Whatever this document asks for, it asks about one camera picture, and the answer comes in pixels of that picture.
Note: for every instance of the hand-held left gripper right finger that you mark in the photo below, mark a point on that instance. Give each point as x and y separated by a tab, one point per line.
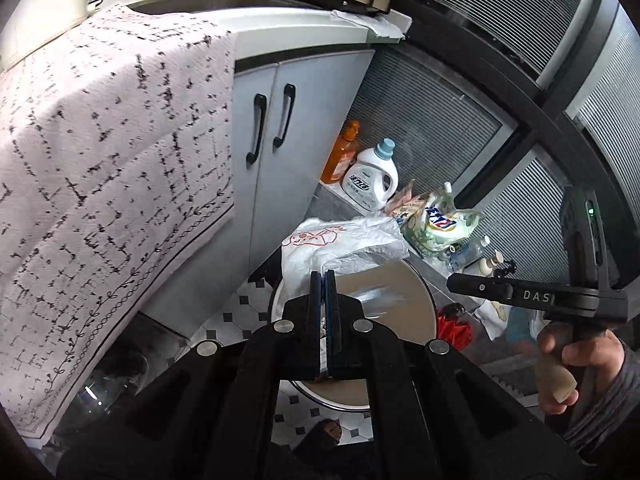
332	310

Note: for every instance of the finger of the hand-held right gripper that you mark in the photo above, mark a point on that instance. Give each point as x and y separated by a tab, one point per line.
480	287

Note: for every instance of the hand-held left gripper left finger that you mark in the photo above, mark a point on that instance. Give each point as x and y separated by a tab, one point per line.
316	310

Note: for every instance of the white plastic bag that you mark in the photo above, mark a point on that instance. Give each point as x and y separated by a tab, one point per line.
340	245

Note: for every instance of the white round trash bin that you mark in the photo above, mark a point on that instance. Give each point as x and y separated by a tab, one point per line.
400	300

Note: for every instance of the person's right forearm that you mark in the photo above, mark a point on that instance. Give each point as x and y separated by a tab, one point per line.
607	410

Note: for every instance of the person's right hand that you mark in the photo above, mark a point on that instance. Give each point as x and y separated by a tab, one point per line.
595	355

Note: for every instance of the small pump bottle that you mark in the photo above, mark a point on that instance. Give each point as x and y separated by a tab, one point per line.
492	262

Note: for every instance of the clear water bottle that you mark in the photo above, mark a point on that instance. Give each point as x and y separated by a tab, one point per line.
467	255

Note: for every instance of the white printed bag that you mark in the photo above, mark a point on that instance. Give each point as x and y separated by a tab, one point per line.
500	317

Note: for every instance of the red plastic bag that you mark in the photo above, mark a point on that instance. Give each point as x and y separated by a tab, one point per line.
455	325

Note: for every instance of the green detergent refill pouch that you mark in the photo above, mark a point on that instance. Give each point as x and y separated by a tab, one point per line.
440	222

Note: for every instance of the pink snack packet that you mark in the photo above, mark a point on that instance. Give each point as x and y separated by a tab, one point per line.
405	202

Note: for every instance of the person's foot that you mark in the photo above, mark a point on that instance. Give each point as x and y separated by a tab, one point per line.
322	435

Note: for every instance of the white laundry detergent bottle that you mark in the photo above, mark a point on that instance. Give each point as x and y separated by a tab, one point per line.
370	180

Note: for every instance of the orange bottle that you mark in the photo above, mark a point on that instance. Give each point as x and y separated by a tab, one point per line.
340	157

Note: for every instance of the white sink cabinet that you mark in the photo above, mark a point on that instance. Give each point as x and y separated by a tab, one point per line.
310	135

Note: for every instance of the ribbed glass sliding door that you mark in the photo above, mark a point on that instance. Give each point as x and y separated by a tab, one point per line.
500	85

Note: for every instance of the clear glass jar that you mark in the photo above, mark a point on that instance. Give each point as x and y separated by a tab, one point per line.
115	380

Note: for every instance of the patterned white counter cloth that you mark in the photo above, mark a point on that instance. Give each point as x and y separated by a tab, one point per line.
100	160

